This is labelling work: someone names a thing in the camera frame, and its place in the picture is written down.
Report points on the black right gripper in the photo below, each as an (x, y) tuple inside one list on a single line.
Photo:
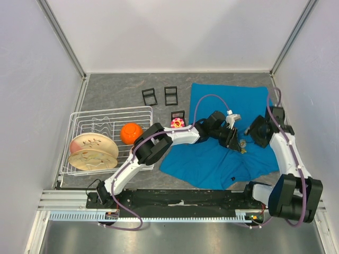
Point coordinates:
[(258, 121)]

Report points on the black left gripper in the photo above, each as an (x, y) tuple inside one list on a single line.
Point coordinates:
[(234, 144)]

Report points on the round silver badge brooch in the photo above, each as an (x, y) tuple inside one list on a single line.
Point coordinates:
[(242, 143)]

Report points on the blue t-shirt garment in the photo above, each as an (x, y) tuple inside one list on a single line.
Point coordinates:
[(208, 165)]

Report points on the pink flower smiley brooch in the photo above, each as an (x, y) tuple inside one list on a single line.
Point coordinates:
[(177, 123)]

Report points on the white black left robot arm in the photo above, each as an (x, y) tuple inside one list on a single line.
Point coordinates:
[(155, 141)]

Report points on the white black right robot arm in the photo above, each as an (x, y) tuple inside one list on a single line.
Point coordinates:
[(296, 195)]

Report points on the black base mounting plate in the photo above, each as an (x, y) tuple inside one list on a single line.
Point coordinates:
[(228, 199)]

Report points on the orange bowl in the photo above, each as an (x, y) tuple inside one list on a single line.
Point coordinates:
[(130, 132)]

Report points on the pink beige floral plate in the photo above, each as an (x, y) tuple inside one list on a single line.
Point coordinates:
[(94, 141)]

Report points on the cream floral plate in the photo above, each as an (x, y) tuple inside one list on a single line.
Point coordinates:
[(91, 159)]

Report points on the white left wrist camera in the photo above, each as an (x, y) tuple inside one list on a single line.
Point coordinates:
[(231, 118)]

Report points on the black frame stand near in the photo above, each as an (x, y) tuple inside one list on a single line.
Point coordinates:
[(178, 114)]

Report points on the black frame stand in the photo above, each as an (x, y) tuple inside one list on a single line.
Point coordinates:
[(178, 114), (149, 97), (171, 97)]

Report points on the black frame stand middle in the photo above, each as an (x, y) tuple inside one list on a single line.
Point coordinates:
[(171, 97)]

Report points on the black frame stand left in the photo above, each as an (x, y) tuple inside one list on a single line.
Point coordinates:
[(149, 97)]

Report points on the white wire dish rack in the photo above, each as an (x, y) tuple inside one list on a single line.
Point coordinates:
[(105, 122)]

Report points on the slotted cable duct rail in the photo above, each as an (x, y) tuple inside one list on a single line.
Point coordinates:
[(97, 216)]

